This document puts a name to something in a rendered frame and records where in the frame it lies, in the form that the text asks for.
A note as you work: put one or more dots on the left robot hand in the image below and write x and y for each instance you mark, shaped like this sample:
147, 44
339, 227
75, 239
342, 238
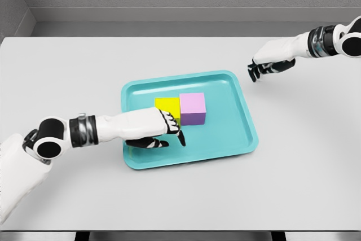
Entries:
146, 123

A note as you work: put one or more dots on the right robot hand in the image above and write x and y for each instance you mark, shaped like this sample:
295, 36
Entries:
272, 54

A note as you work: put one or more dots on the yellow cube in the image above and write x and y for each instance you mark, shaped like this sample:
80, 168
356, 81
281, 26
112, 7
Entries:
169, 105

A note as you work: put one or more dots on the pink cube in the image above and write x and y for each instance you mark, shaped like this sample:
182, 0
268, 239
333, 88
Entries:
192, 107

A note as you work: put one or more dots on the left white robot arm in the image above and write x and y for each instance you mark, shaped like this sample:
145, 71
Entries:
56, 142

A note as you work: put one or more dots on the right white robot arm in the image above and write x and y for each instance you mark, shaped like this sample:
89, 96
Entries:
330, 39

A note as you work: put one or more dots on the teal tray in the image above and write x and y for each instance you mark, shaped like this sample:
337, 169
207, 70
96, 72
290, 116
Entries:
214, 128

